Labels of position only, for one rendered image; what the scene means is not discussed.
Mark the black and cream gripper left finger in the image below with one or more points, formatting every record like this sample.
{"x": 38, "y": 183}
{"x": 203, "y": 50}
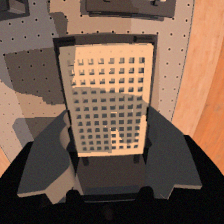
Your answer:
{"x": 40, "y": 175}

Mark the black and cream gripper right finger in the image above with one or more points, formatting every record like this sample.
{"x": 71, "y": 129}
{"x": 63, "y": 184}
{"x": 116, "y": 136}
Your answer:
{"x": 178, "y": 169}

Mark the tan well plate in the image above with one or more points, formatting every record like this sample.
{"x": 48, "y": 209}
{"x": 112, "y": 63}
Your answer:
{"x": 111, "y": 119}

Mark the beige flat base plate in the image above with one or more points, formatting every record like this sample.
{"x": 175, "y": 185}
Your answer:
{"x": 30, "y": 89}

